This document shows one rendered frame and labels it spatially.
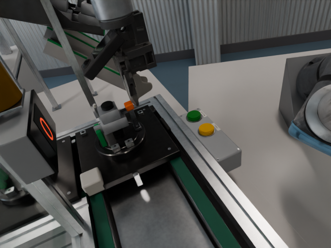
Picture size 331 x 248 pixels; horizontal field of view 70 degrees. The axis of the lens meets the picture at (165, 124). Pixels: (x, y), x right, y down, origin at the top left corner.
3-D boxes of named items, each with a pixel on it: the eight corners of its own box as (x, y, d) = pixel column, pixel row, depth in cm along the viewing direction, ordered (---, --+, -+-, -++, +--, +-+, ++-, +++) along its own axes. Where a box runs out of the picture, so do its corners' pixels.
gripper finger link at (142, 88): (158, 104, 59) (149, 71, 53) (136, 112, 58) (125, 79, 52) (153, 98, 61) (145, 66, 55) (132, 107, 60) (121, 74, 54)
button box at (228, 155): (200, 122, 75) (198, 106, 71) (242, 166, 60) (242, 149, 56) (181, 130, 74) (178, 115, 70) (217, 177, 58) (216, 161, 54)
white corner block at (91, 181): (103, 175, 59) (97, 165, 56) (107, 189, 55) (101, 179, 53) (85, 184, 58) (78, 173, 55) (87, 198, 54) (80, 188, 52)
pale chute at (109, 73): (126, 76, 90) (131, 66, 89) (129, 92, 80) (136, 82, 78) (49, 38, 77) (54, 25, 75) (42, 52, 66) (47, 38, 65)
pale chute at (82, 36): (116, 62, 102) (121, 53, 100) (119, 76, 91) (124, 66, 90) (49, 27, 88) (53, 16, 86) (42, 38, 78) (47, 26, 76)
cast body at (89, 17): (102, 25, 74) (104, 1, 70) (99, 29, 71) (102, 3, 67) (74, 18, 73) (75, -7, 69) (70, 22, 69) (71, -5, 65)
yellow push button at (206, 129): (209, 126, 65) (209, 120, 64) (217, 134, 62) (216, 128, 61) (196, 131, 65) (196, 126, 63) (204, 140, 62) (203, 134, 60)
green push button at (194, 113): (197, 113, 71) (196, 108, 69) (204, 120, 68) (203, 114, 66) (185, 118, 70) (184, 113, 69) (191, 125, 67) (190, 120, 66)
